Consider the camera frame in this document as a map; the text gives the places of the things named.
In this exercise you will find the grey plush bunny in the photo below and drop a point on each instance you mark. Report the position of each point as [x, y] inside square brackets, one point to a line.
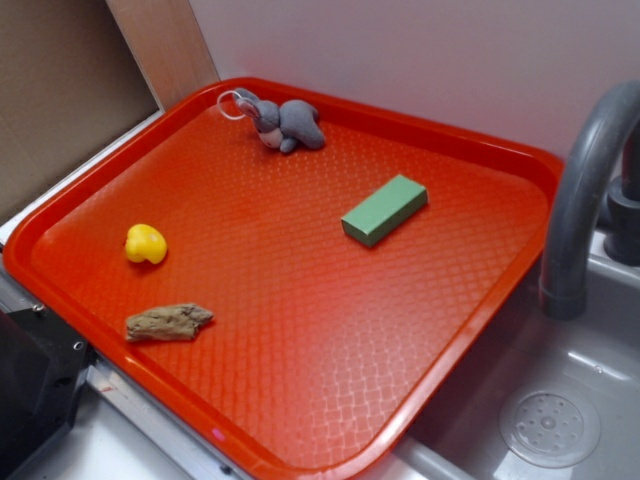
[282, 127]

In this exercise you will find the grey toy faucet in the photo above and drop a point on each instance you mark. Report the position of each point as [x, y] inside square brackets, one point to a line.
[600, 180]

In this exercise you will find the yellow rubber duck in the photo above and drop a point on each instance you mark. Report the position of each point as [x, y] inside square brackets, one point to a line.
[145, 244]

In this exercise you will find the wooden back board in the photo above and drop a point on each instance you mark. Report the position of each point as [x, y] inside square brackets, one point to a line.
[76, 75]

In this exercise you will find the red plastic tray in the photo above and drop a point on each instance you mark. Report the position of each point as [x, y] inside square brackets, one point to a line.
[322, 350]

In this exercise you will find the grey toy sink basin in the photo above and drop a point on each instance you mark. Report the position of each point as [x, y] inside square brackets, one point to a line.
[537, 398]

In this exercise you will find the brown wood piece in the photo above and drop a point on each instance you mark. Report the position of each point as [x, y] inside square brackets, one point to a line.
[181, 322]

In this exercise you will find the green rectangular block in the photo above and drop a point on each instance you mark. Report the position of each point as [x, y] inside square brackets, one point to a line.
[372, 220]

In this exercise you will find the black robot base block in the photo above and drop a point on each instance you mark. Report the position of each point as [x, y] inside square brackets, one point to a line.
[43, 369]

